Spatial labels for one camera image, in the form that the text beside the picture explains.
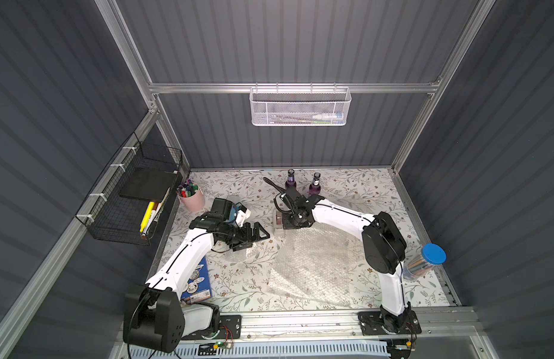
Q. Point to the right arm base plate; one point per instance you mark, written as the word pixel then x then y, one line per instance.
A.
pixel 380 322

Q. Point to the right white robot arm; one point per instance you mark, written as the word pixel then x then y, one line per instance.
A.
pixel 384 245

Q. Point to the black wire wall basket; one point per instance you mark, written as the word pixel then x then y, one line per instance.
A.
pixel 127 207

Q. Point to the pink marker cup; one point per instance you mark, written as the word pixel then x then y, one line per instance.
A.
pixel 191 196

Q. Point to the blue-lid pencil jar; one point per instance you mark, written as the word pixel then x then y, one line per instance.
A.
pixel 423 261

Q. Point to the yellow highlighter in basket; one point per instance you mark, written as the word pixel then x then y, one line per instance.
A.
pixel 147 216

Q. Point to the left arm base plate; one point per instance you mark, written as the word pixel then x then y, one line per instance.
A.
pixel 229 328

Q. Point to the white tape dispenser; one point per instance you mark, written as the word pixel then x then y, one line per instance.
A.
pixel 278 225

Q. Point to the dark purple labelled bottle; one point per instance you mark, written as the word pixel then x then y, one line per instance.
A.
pixel 315 187

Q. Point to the purple liquid glass bottle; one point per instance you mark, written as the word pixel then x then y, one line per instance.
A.
pixel 291 180

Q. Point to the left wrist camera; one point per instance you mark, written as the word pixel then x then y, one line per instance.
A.
pixel 243 214

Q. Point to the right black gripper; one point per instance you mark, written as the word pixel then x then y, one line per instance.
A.
pixel 289 195

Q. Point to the blue liquid glass bottle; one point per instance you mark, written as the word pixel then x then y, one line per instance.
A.
pixel 233 213

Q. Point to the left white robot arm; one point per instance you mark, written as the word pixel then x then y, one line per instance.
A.
pixel 154 317

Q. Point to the black notebook in basket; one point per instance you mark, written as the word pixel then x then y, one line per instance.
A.
pixel 148 184

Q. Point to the aluminium front rail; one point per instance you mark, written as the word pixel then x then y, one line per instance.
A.
pixel 443 321

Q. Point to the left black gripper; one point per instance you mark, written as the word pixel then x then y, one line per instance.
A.
pixel 246 233

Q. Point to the blue sticker sheet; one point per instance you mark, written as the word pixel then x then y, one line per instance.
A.
pixel 198 287

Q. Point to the white wire wall basket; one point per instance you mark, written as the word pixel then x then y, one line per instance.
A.
pixel 299 106

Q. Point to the white ventilated cable duct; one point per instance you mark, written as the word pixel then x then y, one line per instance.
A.
pixel 278 349

